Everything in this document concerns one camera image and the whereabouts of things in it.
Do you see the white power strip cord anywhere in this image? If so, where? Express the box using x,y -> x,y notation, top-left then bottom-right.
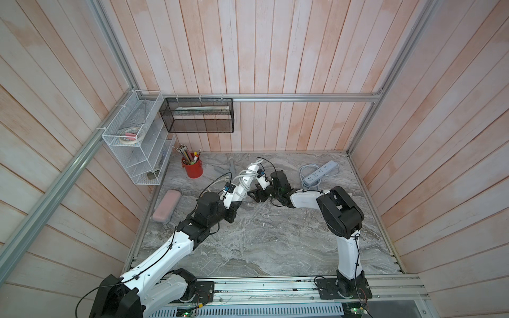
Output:
234,160 -> 265,188

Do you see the white power strip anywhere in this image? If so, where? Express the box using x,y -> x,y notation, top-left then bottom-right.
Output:
233,159 -> 262,201

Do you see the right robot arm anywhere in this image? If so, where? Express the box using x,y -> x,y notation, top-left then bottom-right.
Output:
248,170 -> 366,298

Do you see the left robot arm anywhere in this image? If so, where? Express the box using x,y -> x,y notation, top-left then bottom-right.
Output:
90,191 -> 244,317

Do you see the grey power strip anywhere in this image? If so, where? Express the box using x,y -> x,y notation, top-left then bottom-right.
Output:
299,160 -> 339,189

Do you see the red metal pencil cup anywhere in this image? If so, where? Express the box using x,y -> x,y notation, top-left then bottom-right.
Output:
182,152 -> 204,179

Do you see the pink case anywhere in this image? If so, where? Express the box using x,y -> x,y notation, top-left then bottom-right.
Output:
152,189 -> 182,223

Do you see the pencils and pens bundle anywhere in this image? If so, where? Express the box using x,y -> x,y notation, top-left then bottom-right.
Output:
177,144 -> 201,166

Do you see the tape roll on shelf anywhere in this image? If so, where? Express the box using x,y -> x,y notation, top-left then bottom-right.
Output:
119,127 -> 144,145

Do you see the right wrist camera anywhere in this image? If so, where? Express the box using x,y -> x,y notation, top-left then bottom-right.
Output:
257,169 -> 272,190

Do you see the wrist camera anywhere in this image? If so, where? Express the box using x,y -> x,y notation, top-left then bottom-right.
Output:
222,182 -> 236,209
257,169 -> 272,190

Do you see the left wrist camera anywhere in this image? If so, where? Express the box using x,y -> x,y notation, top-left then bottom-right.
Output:
222,182 -> 236,209

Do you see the grey power strip cord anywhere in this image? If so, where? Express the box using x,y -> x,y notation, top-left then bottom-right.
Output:
297,162 -> 341,191

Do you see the black mesh wall basket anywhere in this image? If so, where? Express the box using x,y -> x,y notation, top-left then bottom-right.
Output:
159,98 -> 235,133

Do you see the white wire mesh shelf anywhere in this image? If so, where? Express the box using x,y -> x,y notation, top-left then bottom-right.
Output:
102,90 -> 175,186

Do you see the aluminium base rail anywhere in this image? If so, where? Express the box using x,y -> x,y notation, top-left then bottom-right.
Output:
99,273 -> 430,318

